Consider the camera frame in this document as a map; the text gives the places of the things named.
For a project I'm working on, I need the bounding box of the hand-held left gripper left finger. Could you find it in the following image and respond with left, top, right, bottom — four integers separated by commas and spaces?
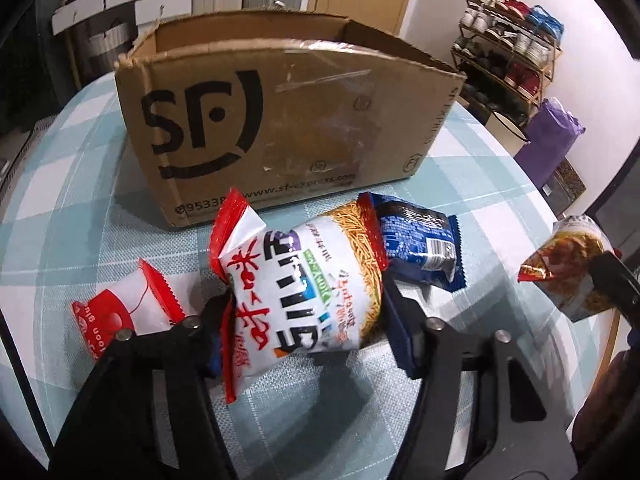
50, 295, 236, 480

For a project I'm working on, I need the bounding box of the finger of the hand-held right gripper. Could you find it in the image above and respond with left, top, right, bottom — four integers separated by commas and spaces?
587, 252, 640, 322

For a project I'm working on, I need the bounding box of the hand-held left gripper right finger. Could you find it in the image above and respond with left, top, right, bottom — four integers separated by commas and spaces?
381, 280, 576, 480

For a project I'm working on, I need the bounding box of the orange noodle snack packet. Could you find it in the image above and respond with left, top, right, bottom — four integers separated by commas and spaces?
517, 215, 621, 323

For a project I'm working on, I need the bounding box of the white noodle snack packet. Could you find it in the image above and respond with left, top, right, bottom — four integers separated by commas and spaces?
209, 187, 391, 405

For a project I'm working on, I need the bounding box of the brown cardboard box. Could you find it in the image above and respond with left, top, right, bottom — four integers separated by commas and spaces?
114, 8, 468, 228

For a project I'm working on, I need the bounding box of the blue snack packet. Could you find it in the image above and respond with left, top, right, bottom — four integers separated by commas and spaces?
357, 191, 467, 291

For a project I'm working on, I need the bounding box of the red and white snack packet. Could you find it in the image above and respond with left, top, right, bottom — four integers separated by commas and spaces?
71, 258, 187, 361

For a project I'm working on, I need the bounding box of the patterned brown box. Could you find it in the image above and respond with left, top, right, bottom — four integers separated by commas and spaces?
542, 160, 587, 211

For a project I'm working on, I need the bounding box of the purple bag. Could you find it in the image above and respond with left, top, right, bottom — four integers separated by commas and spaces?
515, 99, 586, 188

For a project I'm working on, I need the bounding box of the cream waste bin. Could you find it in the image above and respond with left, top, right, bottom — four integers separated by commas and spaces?
487, 107, 531, 156

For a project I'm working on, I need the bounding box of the wooden shoe rack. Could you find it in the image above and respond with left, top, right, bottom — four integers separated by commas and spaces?
450, 0, 563, 126

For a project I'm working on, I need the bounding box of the woven laundry basket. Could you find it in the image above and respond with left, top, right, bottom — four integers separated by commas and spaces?
85, 20, 136, 76

